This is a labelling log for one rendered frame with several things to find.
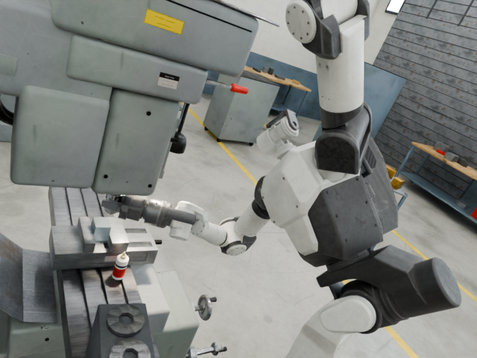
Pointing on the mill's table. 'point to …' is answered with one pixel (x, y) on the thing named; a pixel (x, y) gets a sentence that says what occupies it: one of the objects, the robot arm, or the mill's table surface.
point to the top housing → (166, 29)
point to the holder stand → (121, 332)
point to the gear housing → (133, 70)
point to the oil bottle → (120, 266)
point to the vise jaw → (117, 236)
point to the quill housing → (134, 143)
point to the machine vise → (96, 247)
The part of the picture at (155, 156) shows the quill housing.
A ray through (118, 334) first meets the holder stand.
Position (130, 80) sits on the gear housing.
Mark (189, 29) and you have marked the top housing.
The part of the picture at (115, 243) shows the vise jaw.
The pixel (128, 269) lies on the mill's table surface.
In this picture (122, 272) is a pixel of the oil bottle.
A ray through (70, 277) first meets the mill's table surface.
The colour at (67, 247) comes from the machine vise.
